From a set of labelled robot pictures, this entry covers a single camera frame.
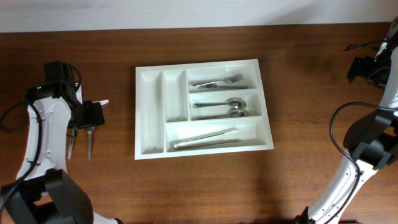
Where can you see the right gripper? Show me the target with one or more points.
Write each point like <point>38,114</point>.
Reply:
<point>356,68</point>

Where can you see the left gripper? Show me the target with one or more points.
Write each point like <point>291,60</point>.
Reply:
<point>94,114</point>

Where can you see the metal serving tongs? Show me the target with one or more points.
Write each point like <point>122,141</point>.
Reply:
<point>204,140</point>

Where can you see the long metal fork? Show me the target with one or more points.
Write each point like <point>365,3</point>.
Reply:
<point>222,87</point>

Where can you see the short metal fork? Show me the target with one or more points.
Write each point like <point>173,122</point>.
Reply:
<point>227,80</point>

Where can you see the metal tablespoon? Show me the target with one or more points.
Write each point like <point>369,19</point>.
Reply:
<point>232,113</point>
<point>237,103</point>

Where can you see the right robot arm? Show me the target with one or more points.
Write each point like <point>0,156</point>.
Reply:
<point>371,142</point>

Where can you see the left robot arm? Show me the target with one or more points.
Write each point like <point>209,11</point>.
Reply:
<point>43,191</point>

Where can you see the small metal teaspoon right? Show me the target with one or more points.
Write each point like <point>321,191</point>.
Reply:
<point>90,132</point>

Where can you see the small metal teaspoon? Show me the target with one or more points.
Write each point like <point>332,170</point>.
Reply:
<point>72,137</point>
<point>90,132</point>

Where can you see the white plastic knife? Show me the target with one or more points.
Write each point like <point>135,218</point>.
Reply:
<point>101,102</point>

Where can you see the small metal teaspoon left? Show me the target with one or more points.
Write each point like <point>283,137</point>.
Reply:
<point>72,137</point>

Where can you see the white plastic cutlery tray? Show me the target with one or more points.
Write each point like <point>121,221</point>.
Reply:
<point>165,112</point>

